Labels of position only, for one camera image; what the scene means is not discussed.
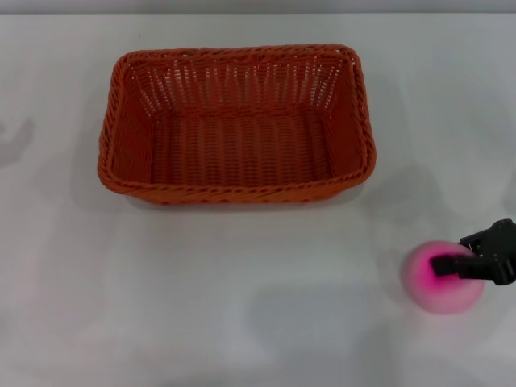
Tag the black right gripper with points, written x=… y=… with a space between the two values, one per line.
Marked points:
x=506 y=250

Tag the pink peach toy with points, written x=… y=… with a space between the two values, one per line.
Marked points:
x=439 y=294

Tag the orange woven plastic basket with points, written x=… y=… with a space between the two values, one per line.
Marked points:
x=242 y=153

